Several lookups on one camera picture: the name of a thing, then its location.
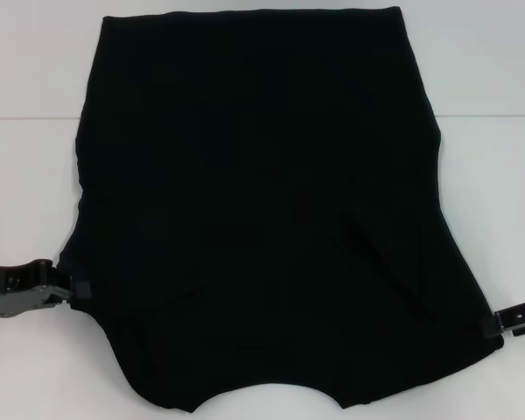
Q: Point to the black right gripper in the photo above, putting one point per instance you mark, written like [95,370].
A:
[522,317]

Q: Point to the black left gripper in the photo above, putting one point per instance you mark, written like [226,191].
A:
[22,293]

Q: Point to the black shirt with white print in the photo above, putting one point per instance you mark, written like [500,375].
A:
[254,197]

